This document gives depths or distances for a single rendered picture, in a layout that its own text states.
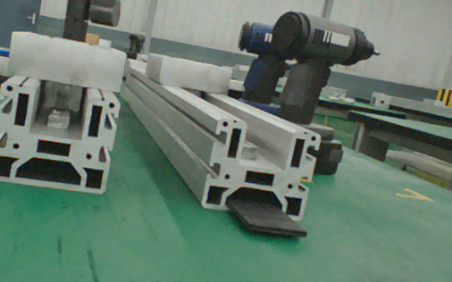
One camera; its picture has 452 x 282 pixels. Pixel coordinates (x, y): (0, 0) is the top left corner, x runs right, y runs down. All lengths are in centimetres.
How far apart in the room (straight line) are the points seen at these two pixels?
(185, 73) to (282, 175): 33
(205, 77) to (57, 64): 33
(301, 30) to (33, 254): 50
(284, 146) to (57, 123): 22
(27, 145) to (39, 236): 12
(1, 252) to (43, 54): 24
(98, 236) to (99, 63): 20
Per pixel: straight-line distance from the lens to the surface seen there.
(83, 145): 45
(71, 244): 35
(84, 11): 127
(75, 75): 52
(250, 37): 101
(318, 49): 75
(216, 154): 47
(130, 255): 35
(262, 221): 45
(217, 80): 80
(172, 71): 78
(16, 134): 46
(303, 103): 76
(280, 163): 51
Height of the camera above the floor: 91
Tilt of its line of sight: 8 degrees down
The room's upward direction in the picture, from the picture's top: 11 degrees clockwise
